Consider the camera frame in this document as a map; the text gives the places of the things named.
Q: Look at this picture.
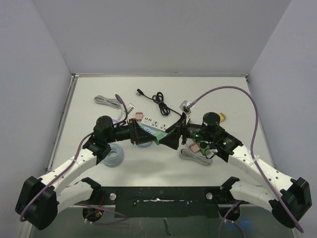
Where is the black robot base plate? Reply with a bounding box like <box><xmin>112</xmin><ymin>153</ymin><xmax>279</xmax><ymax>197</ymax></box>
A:
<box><xmin>84</xmin><ymin>186</ymin><xmax>237</xmax><ymax>218</ymax></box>

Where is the mint green charger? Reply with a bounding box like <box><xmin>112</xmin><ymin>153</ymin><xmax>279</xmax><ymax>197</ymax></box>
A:
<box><xmin>154</xmin><ymin>131</ymin><xmax>166</xmax><ymax>145</ymax></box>

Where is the grey cable bundle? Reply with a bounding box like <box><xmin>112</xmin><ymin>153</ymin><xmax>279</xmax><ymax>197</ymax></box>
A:
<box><xmin>94</xmin><ymin>95</ymin><xmax>122</xmax><ymax>108</ymax></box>

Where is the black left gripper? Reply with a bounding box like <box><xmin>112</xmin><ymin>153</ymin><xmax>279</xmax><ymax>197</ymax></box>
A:
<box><xmin>106</xmin><ymin>118</ymin><xmax>156</xmax><ymax>144</ymax></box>

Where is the white coiled strip cord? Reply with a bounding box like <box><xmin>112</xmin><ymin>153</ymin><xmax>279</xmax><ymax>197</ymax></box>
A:
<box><xmin>178</xmin><ymin>148</ymin><xmax>213</xmax><ymax>167</ymax></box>

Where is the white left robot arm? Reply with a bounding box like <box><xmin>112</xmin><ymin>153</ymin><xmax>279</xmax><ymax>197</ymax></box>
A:
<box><xmin>15</xmin><ymin>116</ymin><xmax>156</xmax><ymax>230</ymax></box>

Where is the round blue power socket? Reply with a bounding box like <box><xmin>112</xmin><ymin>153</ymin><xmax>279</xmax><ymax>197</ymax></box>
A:
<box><xmin>137</xmin><ymin>125</ymin><xmax>154</xmax><ymax>148</ymax></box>

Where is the pink charger near strip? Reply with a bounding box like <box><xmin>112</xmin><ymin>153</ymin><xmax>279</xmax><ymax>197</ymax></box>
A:
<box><xmin>135</xmin><ymin>112</ymin><xmax>144</xmax><ymax>122</ymax></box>

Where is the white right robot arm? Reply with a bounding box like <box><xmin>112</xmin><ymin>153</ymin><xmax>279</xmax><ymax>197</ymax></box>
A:
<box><xmin>159</xmin><ymin>112</ymin><xmax>312</xmax><ymax>231</ymax></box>

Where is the coiled blue power cord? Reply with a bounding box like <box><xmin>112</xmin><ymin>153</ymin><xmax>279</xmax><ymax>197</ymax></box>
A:
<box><xmin>102</xmin><ymin>142</ymin><xmax>124</xmax><ymax>169</ymax></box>

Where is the small pink charger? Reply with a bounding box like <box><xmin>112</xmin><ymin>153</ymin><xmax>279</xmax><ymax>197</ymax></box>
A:
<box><xmin>189</xmin><ymin>143</ymin><xmax>200</xmax><ymax>153</ymax></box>

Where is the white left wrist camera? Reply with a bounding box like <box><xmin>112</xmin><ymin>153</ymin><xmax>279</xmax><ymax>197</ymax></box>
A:
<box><xmin>126</xmin><ymin>103</ymin><xmax>135</xmax><ymax>114</ymax></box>

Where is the white USB power strip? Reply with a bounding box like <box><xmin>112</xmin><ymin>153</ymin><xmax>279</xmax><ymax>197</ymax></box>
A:
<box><xmin>141</xmin><ymin>117</ymin><xmax>170</xmax><ymax>132</ymax></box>

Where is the green power strip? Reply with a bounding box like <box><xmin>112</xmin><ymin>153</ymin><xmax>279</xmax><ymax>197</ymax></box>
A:
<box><xmin>195</xmin><ymin>140</ymin><xmax>213</xmax><ymax>159</ymax></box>

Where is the yellow charger far right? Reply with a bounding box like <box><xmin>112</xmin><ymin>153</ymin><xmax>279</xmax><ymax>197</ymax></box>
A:
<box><xmin>218</xmin><ymin>113</ymin><xmax>226</xmax><ymax>122</ymax></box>

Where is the aluminium frame rail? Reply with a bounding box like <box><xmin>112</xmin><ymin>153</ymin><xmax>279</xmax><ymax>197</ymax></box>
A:
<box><xmin>19</xmin><ymin>221</ymin><xmax>33</xmax><ymax>238</ymax></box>

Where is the black coiled power cord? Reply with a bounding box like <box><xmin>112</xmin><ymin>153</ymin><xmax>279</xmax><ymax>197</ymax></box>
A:
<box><xmin>135</xmin><ymin>88</ymin><xmax>183</xmax><ymax>117</ymax></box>

